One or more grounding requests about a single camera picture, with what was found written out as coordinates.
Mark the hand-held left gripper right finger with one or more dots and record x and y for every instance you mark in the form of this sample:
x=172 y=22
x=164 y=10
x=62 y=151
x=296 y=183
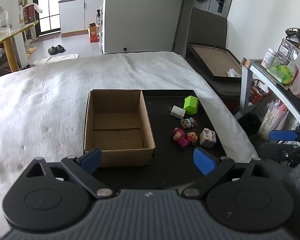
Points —
x=204 y=161

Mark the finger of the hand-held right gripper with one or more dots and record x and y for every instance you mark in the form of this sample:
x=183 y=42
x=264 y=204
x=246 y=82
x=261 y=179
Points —
x=277 y=151
x=282 y=135

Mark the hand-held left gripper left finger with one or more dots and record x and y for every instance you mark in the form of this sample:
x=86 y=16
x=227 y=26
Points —
x=91 y=159

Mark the beige cube toy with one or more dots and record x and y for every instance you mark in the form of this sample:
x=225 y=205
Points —
x=208 y=138

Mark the cookie face toy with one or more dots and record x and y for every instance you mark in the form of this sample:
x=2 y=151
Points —
x=192 y=137

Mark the black tray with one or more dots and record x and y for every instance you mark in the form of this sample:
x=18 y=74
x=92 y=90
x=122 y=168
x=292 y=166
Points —
x=175 y=165

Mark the pink figure toy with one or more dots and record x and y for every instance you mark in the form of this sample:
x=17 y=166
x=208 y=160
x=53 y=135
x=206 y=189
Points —
x=181 y=137

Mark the brown cardboard box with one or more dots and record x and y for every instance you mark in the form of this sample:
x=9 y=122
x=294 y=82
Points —
x=118 y=132

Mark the blue alien figure toy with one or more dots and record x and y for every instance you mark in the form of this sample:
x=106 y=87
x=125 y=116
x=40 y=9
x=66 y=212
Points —
x=189 y=123

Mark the white charger plug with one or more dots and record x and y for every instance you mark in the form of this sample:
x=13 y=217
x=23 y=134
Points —
x=178 y=112

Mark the green house toy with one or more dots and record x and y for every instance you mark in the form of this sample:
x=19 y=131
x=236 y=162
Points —
x=191 y=104

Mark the printed paper bag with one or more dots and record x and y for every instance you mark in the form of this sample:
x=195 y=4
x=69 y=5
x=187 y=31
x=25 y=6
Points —
x=273 y=120

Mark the red basket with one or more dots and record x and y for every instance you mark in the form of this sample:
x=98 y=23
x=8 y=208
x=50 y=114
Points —
x=258 y=92

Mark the white side table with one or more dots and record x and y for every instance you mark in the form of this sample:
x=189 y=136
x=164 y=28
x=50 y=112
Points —
x=262 y=78

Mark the green packet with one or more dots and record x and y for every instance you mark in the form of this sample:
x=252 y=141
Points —
x=281 y=73

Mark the white blanket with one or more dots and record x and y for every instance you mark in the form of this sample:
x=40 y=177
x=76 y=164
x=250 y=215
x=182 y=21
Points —
x=45 y=100

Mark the pink lid jar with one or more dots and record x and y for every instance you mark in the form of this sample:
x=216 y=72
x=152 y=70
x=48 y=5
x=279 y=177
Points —
x=268 y=58

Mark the small drawer organizer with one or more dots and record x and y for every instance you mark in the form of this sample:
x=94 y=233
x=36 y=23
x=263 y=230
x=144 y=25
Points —
x=287 y=51

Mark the brown framed board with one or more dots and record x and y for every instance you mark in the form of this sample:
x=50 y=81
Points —
x=215 y=61

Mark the white towel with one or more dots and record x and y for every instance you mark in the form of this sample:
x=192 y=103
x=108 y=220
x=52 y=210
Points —
x=56 y=59

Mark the black slipper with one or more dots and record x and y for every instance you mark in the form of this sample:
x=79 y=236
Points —
x=60 y=48
x=52 y=51

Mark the yellow slippers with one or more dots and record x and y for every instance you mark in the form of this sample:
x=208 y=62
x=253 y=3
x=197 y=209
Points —
x=31 y=50

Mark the orange carton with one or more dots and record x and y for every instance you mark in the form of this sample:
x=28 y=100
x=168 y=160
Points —
x=93 y=33

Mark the grey headboard panel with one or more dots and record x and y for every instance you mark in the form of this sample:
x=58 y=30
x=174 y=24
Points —
x=207 y=30

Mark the gold round table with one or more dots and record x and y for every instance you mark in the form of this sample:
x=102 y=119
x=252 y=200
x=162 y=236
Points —
x=10 y=43

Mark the black spray bottle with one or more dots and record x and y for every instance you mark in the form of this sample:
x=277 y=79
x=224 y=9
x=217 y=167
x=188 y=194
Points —
x=98 y=17

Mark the white kitchen cabinet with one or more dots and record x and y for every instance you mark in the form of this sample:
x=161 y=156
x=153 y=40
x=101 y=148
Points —
x=75 y=15

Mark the black door lock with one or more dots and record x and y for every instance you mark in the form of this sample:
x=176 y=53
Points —
x=221 y=2

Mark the red box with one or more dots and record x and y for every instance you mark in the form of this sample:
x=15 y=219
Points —
x=29 y=13

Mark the clear glass bottle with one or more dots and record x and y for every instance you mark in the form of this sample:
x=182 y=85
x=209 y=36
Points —
x=0 y=23

